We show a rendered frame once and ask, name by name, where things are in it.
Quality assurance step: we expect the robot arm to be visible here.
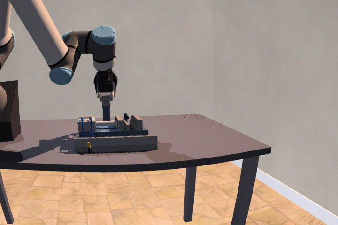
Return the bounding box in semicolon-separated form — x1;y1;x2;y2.
0;0;117;85

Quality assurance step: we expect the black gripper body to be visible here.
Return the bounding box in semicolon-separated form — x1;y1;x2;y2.
95;68;114;93

